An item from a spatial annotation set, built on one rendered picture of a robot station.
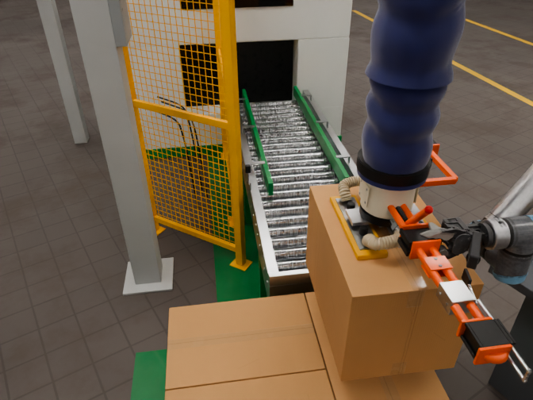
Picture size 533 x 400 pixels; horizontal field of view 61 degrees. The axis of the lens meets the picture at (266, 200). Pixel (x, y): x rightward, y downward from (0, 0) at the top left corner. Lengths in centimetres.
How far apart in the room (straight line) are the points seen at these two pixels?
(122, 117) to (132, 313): 116
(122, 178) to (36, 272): 109
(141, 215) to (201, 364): 109
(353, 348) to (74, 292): 200
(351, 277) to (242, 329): 68
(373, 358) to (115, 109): 161
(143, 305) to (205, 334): 99
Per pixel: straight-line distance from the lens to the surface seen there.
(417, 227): 138
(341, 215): 160
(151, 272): 290
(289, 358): 183
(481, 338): 112
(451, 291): 121
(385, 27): 125
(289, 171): 294
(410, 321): 149
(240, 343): 188
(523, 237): 147
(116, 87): 230
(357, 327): 144
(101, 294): 300
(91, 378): 261
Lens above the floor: 201
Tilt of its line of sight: 34 degrees down
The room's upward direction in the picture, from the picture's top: 1 degrees counter-clockwise
